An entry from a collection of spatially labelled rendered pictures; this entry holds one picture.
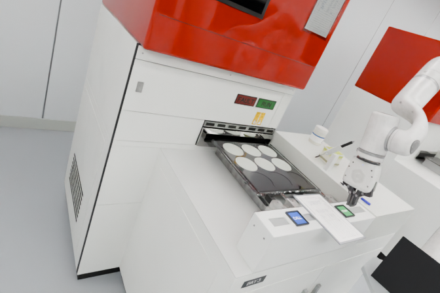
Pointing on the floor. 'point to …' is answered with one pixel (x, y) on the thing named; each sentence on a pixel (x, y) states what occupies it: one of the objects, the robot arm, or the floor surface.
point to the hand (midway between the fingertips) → (352, 200)
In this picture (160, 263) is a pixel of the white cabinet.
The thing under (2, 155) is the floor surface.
